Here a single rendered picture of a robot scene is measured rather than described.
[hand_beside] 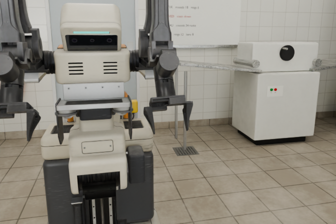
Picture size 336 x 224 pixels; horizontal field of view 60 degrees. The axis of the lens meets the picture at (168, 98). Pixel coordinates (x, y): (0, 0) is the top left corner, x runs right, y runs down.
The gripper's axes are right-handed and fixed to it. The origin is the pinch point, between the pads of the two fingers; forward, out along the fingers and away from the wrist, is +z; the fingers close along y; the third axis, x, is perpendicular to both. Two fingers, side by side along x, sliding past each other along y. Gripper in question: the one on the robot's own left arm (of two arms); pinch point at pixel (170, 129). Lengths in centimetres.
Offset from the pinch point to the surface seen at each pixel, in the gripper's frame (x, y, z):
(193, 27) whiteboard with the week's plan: 250, 91, -181
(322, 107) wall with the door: 323, 300, -72
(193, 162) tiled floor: 217, 55, -5
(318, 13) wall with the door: 251, 283, -196
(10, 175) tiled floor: 215, -119, -14
